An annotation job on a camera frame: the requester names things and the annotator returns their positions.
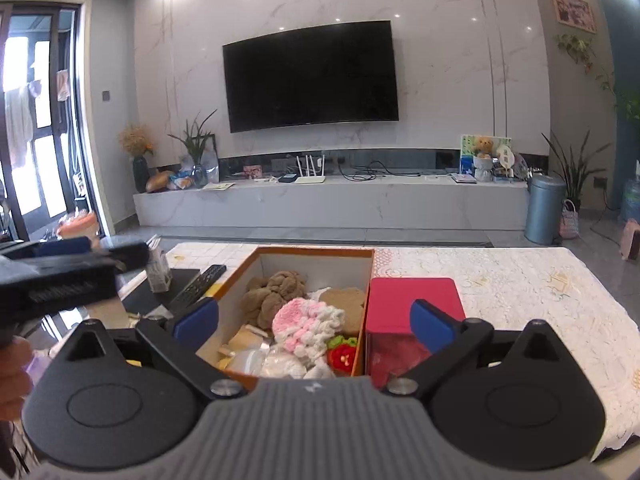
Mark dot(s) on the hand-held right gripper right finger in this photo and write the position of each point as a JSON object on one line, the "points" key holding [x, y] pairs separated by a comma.
{"points": [[432, 327]]}

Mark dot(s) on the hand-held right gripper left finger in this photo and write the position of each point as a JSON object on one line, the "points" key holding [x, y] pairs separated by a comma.
{"points": [[197, 321]]}

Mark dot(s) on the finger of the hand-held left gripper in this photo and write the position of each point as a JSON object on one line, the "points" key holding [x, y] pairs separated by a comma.
{"points": [[130, 256], [65, 246]]}

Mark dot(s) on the brown plush toy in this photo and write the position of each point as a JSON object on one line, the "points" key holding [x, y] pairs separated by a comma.
{"points": [[275, 290]]}

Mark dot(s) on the brown toast plush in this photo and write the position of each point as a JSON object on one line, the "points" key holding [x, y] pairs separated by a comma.
{"points": [[350, 310]]}

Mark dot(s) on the orange crochet cupcake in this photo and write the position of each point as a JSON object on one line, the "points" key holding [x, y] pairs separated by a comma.
{"points": [[342, 357]]}

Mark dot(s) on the white cloth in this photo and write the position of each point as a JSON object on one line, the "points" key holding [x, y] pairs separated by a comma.
{"points": [[285, 365]]}

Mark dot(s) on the pink white crochet hat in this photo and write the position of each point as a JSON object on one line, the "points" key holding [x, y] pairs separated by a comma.
{"points": [[300, 320]]}

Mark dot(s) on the orange cardboard box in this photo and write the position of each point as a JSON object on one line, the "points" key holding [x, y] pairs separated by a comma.
{"points": [[310, 262]]}

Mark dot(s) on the person's left hand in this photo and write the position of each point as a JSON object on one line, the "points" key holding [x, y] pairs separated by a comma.
{"points": [[15, 380]]}

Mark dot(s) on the peach plastic container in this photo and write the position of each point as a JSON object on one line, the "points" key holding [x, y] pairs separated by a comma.
{"points": [[77, 225]]}

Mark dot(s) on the small white holder box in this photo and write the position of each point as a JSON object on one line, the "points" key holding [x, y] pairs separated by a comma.
{"points": [[159, 271]]}

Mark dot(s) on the red box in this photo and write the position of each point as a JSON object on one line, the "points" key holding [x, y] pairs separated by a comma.
{"points": [[410, 300]]}

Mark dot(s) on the black remote control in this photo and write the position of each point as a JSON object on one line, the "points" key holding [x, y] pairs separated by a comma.
{"points": [[197, 285]]}

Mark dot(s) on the black tray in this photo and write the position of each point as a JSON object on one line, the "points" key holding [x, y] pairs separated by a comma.
{"points": [[145, 300]]}

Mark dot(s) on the brown round ornament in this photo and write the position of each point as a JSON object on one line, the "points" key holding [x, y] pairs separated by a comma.
{"points": [[160, 181]]}

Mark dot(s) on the white lace tablecloth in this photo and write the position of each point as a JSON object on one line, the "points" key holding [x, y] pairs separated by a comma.
{"points": [[525, 285]]}

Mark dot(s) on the dried flowers in dark vase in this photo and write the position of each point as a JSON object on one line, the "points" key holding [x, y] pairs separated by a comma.
{"points": [[136, 142]]}

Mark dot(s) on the glass balcony door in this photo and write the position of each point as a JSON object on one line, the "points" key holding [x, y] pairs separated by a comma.
{"points": [[45, 125]]}

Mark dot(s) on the green plant in glass vase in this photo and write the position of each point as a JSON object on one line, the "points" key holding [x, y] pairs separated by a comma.
{"points": [[196, 150]]}

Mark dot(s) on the hanging laundry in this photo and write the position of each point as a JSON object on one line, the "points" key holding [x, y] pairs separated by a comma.
{"points": [[19, 125]]}

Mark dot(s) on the small pink card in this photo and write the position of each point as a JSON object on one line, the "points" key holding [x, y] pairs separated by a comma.
{"points": [[253, 172]]}

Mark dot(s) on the grey blue trash can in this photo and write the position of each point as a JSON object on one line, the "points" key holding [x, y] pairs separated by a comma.
{"points": [[544, 210]]}

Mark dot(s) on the marble tv stand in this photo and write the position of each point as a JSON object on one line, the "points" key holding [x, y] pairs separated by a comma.
{"points": [[325, 205]]}

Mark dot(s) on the dark tablet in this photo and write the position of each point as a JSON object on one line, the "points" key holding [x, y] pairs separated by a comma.
{"points": [[287, 178]]}

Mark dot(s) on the pink woven basket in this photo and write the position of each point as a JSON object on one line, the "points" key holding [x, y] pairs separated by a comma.
{"points": [[569, 220]]}

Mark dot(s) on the green poster card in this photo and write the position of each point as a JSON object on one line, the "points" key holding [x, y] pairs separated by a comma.
{"points": [[467, 147]]}

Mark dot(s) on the white router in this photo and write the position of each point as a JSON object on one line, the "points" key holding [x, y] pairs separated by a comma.
{"points": [[311, 175]]}

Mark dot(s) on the round paper fan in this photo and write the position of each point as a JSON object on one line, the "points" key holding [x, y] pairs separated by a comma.
{"points": [[505, 156]]}

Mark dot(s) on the tall leafy potted plant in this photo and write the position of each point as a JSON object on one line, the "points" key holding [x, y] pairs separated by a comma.
{"points": [[575, 165]]}

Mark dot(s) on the pink space heater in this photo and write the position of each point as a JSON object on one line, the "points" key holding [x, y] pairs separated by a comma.
{"points": [[631, 240]]}

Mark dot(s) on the blue water jug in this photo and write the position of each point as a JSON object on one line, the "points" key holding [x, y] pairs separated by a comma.
{"points": [[632, 195]]}

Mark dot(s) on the black flat television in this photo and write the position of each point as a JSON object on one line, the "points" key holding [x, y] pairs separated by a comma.
{"points": [[310, 75]]}

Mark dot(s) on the hanging ivy plant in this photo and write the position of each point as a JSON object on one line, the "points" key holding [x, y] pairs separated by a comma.
{"points": [[580, 50]]}

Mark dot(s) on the framed wall picture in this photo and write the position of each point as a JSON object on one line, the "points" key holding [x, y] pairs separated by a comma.
{"points": [[573, 11]]}

